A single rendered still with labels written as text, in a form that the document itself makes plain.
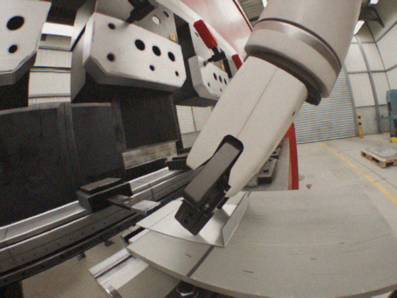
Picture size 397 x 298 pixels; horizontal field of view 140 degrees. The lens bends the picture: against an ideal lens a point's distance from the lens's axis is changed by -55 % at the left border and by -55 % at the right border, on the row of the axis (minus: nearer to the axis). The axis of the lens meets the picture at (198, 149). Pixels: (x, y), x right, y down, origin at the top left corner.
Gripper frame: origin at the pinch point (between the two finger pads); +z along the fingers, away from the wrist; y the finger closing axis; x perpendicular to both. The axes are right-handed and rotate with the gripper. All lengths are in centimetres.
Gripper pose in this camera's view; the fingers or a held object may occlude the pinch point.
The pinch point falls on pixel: (206, 204)
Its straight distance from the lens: 19.3
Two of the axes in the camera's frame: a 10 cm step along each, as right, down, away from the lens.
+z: -4.1, 8.1, 4.2
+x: 7.5, 5.6, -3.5
